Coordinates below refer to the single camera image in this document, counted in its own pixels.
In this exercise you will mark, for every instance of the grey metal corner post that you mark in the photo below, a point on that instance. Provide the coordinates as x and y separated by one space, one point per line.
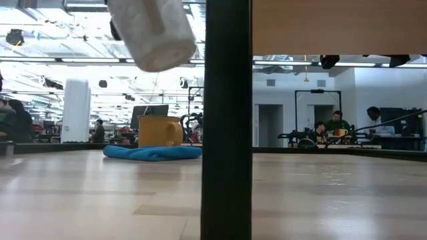
8 149

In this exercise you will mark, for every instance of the small yellow background mug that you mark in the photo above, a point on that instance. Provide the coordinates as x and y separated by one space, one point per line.
343 132

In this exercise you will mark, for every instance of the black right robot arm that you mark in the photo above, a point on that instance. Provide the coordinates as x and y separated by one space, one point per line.
329 61

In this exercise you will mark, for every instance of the black background screens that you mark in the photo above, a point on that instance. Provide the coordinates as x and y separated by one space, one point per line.
405 120

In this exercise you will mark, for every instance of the black metal table frame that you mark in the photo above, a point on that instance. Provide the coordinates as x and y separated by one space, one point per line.
50 147

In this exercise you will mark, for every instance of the yellow ceramic mug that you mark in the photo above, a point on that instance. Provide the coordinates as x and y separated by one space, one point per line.
156 131

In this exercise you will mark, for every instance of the white building column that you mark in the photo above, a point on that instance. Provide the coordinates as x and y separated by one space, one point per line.
76 113

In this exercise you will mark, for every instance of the person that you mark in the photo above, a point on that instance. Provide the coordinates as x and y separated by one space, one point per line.
21 123
337 122
318 131
378 121
98 131
5 116

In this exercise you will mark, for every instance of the black background robot arm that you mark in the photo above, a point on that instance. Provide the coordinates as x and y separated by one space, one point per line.
295 136
188 125

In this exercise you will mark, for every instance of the white floral mug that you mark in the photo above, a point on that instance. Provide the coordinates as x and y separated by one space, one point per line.
156 36

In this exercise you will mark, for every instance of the dark background monitor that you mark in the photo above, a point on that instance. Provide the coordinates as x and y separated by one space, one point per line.
146 110

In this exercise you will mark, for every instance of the black ceiling dome camera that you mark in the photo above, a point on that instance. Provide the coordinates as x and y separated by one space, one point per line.
15 36

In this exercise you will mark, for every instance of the black metal stand frame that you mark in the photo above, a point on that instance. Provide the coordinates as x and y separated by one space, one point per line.
189 103

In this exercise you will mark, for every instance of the blue cloth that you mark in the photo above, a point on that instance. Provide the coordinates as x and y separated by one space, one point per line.
151 153

